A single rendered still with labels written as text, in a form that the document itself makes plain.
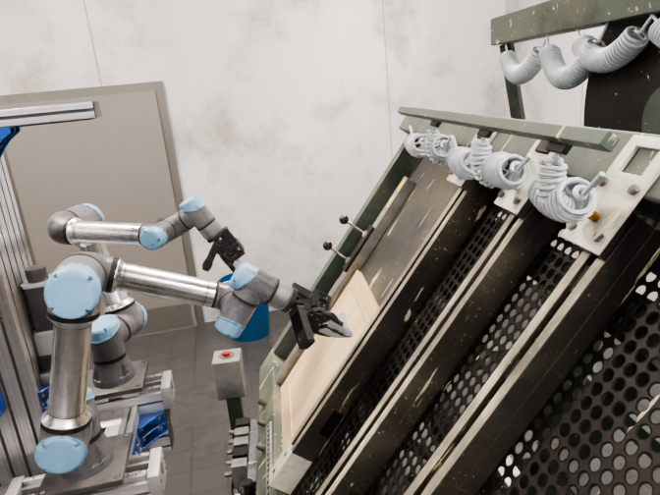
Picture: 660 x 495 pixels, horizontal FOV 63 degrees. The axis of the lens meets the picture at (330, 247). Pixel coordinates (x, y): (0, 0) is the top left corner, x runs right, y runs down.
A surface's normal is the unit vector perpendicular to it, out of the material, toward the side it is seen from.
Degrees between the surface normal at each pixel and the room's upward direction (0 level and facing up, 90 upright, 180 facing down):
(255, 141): 90
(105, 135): 90
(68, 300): 83
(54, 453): 97
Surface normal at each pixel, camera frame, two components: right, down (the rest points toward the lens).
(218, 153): 0.22, 0.26
